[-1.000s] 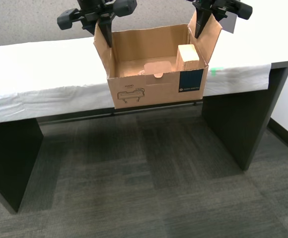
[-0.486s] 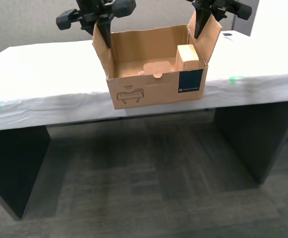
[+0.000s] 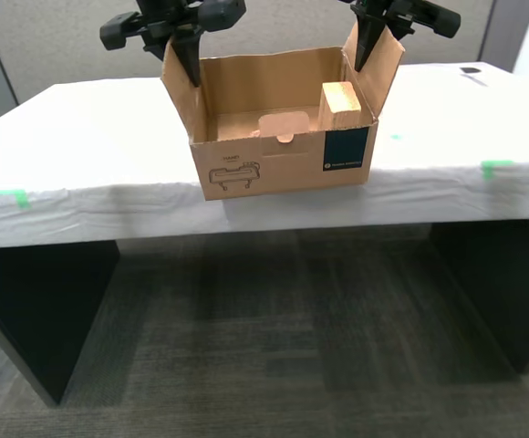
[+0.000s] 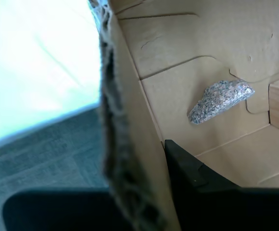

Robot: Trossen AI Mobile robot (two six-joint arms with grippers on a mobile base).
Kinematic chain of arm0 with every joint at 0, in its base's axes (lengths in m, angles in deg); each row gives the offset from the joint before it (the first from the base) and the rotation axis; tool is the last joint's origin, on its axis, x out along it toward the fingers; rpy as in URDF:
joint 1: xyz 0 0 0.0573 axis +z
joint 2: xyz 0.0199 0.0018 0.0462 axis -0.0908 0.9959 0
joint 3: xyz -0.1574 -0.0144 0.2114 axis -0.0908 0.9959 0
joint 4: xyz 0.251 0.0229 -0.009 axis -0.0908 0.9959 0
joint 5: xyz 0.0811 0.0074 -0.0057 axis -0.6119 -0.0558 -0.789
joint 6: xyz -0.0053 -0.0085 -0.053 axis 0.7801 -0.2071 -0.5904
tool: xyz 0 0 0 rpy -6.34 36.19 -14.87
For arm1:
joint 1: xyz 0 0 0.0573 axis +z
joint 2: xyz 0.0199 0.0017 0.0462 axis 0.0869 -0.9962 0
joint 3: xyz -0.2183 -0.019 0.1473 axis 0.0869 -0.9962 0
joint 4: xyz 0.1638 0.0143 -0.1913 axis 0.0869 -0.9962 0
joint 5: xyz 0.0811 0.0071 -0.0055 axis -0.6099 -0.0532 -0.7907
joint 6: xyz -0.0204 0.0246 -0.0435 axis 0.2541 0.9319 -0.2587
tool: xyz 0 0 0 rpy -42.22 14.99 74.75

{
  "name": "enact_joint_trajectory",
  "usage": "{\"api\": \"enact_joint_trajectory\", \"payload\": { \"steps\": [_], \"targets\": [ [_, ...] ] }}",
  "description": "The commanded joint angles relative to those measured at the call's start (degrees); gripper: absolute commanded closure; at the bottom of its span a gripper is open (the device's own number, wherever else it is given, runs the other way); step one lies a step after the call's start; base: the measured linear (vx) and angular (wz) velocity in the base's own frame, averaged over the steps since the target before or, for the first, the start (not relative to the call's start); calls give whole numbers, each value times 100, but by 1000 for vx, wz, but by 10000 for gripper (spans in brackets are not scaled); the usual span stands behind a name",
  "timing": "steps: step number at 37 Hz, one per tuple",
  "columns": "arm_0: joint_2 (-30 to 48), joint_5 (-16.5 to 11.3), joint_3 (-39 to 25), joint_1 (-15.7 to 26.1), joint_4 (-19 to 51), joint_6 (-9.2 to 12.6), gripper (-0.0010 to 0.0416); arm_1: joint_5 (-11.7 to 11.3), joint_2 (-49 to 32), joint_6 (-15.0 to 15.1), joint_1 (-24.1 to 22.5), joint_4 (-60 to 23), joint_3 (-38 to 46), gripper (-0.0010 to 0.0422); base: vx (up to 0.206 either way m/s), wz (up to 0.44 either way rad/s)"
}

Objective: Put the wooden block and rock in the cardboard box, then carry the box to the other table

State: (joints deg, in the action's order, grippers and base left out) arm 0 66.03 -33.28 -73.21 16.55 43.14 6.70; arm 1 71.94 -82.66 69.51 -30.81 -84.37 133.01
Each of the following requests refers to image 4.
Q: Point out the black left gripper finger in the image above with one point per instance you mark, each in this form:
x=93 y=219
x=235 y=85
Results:
x=57 y=211
x=226 y=209

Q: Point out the brown cardboard box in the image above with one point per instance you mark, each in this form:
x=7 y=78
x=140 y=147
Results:
x=142 y=144

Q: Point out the speckled pink granite rock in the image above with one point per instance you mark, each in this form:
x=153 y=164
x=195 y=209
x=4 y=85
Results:
x=221 y=101

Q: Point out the white plastic table sheet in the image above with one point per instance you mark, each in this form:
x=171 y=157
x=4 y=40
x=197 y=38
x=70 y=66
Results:
x=33 y=60

